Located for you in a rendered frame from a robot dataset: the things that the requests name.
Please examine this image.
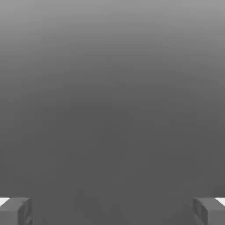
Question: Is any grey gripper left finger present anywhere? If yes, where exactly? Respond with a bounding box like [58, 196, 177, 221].
[0, 197, 33, 225]

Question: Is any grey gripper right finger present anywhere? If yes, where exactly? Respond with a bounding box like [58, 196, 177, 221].
[192, 197, 225, 225]

